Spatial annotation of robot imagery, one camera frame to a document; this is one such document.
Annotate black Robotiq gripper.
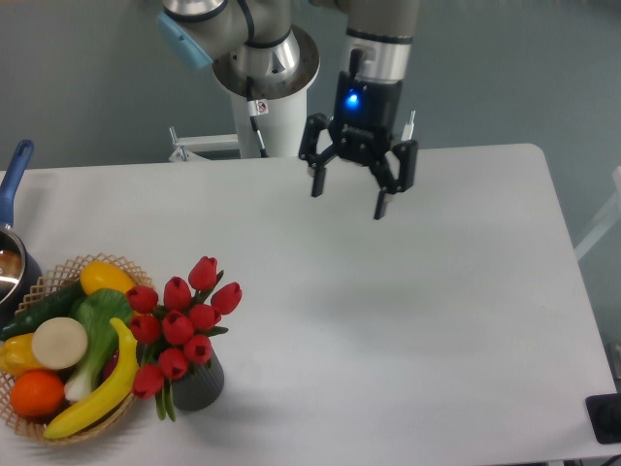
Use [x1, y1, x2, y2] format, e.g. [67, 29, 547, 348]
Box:
[298, 71, 418, 219]

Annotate red tulip bouquet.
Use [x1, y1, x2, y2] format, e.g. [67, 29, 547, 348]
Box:
[126, 256, 243, 421]

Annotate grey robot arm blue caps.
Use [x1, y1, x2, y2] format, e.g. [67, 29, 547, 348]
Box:
[157, 1, 419, 217]

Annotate dark grey ribbed vase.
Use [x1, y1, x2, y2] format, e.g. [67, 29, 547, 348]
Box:
[172, 351, 225, 412]

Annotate yellow lemon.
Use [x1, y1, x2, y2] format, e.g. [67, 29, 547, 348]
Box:
[80, 261, 135, 295]

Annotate green bok choy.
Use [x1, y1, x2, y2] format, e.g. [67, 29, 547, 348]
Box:
[65, 288, 133, 403]

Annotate yellow banana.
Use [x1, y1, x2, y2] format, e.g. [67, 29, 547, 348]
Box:
[43, 317, 139, 441]

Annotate green cucumber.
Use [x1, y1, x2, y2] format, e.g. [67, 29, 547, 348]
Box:
[1, 282, 85, 341]

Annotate woven wicker basket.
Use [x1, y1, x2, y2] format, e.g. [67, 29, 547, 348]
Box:
[1, 253, 153, 446]

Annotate beige round radish slice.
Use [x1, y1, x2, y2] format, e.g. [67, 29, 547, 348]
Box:
[31, 317, 88, 370]

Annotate black device at table edge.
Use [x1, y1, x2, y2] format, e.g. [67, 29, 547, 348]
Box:
[585, 393, 620, 445]

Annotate yellow bell pepper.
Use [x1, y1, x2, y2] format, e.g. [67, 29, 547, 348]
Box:
[1, 333, 45, 377]

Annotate orange fruit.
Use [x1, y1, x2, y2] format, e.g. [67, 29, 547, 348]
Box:
[10, 370, 65, 417]

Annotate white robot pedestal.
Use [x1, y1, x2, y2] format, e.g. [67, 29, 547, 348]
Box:
[212, 25, 320, 158]

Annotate white frame at right edge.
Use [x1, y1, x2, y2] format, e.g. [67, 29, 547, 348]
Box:
[573, 167, 620, 261]

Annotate blue handled saucepan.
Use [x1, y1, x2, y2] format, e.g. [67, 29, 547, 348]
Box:
[1, 140, 41, 326]

